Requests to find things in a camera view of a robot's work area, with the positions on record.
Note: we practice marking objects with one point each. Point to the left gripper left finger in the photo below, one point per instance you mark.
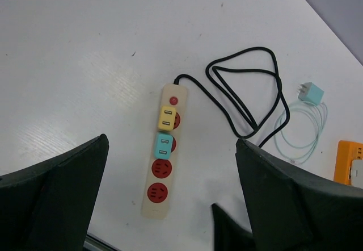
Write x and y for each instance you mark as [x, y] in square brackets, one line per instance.
[48, 206]

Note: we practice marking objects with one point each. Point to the light teal charger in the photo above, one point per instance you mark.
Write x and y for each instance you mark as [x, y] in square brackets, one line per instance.
[310, 93]

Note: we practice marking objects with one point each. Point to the yellow olive charger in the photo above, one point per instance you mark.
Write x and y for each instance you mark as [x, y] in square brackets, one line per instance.
[166, 119]

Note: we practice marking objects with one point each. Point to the beige red power strip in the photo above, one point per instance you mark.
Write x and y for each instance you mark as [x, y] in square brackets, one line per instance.
[160, 174]

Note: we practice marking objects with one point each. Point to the dark teal charger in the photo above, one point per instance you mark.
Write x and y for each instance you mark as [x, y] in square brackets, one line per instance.
[163, 146]

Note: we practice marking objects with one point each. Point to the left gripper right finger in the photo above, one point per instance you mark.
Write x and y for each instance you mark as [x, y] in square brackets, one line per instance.
[293, 209]

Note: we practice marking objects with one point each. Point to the white dual usb charger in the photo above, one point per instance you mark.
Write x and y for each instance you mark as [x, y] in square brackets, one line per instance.
[356, 173]

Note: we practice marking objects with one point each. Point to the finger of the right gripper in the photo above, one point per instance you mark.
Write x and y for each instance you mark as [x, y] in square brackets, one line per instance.
[228, 235]

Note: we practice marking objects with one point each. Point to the orange power strip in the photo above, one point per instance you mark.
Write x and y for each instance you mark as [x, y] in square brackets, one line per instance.
[347, 151]

